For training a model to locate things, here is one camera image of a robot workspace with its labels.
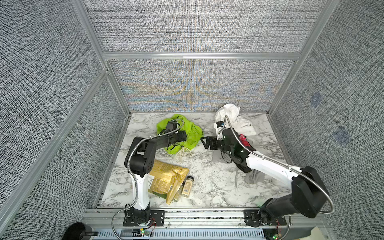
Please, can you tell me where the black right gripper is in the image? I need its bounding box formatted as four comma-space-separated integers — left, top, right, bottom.
200, 136, 233, 158

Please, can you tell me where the lime green cloth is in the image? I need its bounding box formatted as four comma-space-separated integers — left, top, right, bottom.
157, 114, 204, 155

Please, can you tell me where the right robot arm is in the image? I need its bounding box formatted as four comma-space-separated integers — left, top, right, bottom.
201, 129, 329, 225

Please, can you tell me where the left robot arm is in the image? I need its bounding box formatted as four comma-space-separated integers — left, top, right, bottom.
125, 131, 187, 224

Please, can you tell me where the black red printed shirt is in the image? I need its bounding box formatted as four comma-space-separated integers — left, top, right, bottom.
239, 134, 256, 152

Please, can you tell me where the white printed t-shirt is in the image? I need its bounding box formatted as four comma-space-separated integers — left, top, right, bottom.
214, 104, 257, 137

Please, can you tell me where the yellow padded envelope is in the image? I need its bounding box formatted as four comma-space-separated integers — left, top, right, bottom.
148, 160, 190, 205

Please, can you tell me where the spice jar with black lid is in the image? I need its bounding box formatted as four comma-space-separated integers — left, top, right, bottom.
182, 176, 195, 198

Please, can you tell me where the clear glass bottle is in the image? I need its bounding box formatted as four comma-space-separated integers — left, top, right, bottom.
173, 182, 185, 202

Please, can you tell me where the black round cap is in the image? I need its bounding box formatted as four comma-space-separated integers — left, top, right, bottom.
62, 222, 99, 240

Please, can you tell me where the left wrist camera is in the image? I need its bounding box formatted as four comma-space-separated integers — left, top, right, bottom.
165, 121, 179, 133

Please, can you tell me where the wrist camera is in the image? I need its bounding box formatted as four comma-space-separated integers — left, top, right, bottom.
214, 121, 226, 140
165, 121, 179, 133

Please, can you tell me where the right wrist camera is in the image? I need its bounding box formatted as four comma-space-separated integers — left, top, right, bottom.
214, 121, 226, 140

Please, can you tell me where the right arm metal conduit cable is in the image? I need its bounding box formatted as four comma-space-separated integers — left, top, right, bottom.
217, 115, 336, 216

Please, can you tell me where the arm metal conduit cable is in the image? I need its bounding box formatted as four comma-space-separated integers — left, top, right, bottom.
217, 115, 336, 216
110, 119, 186, 240

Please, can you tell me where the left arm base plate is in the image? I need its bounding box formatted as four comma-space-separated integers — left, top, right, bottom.
123, 208, 165, 227

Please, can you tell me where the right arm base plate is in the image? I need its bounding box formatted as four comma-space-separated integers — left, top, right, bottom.
243, 209, 287, 228

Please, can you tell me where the left arm metal conduit cable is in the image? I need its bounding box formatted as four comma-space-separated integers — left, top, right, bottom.
110, 119, 186, 240

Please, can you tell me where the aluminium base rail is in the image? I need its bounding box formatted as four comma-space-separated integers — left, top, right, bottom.
82, 207, 328, 232

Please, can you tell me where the white slotted cable duct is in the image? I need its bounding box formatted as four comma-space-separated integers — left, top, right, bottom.
94, 228, 267, 240

